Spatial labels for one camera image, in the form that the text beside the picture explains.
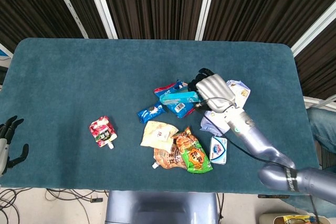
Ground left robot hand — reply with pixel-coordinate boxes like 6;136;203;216
0;115;29;177

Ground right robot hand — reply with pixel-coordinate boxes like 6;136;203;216
187;68;237;113

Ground blue tissue box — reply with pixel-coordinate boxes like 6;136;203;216
159;91;202;106

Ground robot base torso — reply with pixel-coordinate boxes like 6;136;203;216
104;190;221;224

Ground white blue soap packet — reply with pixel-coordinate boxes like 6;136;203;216
209;136;228;165

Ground yellow snack package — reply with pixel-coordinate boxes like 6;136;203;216
259;213;330;224

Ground lavender white tissue pack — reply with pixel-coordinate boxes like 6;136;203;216
199;79;251;137

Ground blue red snack bag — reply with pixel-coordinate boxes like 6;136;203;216
153;79;196;119

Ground green orange snack bag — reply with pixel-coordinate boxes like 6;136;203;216
172;126;214;174

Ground small blue cookie pack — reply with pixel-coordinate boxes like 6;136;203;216
137;101;166;124

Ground cream yellow snack bag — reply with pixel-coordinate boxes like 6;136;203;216
140;120;180;153

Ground brown spouted pouch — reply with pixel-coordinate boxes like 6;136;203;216
152;144;187;169

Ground red spouted drink pouch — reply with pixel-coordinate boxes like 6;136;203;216
89;115;118;150

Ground teal table cloth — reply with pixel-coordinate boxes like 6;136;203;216
0;37;323;196

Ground person leg in jeans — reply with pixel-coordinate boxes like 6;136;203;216
306;108;336;155

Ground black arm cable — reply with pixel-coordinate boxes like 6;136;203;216
198;97;322;224

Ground floor cables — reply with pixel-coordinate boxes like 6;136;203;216
0;187;109;224

